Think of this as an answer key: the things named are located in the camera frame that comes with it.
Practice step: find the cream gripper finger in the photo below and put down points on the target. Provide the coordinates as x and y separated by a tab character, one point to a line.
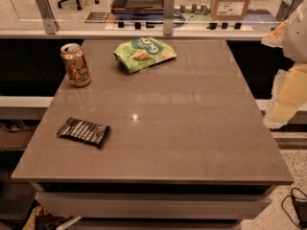
275	38
289	94

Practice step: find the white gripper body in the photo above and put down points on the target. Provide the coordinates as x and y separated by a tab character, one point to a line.
295	38

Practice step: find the black rxbar chocolate wrapper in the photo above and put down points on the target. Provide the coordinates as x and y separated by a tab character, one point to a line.
84	131

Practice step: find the green rice chip bag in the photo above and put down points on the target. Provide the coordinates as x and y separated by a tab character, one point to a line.
143	52

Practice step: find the cardboard box with label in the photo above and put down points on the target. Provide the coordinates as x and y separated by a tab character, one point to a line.
228	9

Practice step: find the orange drink can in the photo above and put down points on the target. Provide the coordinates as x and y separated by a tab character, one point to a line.
75	64

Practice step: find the right metal glass bracket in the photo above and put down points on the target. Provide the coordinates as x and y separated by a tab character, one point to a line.
286	8

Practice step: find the metal glass bracket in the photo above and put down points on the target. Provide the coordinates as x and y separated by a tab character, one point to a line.
49	21
286	8
168	17

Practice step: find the middle metal glass bracket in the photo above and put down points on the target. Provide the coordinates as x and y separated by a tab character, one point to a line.
168	17

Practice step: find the black power adapter with cable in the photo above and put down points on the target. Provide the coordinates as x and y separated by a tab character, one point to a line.
299	202

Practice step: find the left metal glass bracket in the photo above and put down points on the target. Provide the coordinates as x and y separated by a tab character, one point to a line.
49	21

